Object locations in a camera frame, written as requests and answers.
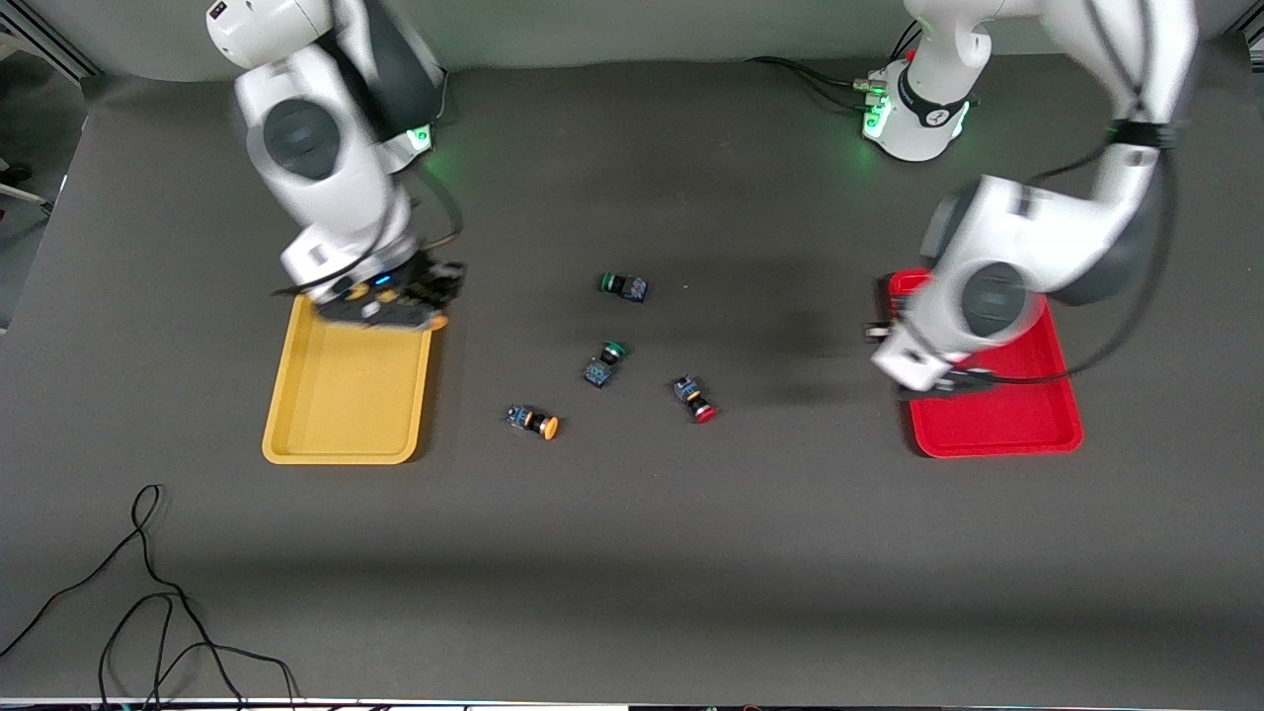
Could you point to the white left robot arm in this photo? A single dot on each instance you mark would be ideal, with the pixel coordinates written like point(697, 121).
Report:
point(1037, 247)

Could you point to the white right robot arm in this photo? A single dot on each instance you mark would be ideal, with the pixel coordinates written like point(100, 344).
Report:
point(326, 138)

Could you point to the red push button switch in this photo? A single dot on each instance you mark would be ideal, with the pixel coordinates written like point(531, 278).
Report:
point(694, 398)

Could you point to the green push button switch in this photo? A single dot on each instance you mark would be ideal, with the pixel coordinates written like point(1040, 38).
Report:
point(622, 285)
point(604, 363)

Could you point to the dark grey table mat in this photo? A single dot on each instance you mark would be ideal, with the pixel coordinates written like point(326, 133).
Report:
point(632, 553)

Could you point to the yellow plastic tray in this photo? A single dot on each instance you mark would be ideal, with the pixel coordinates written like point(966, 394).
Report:
point(346, 395)

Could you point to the aluminium frame rail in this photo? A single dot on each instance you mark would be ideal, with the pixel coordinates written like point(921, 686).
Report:
point(44, 39)

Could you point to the red plastic tray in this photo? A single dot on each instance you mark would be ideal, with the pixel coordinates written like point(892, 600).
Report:
point(1007, 415)

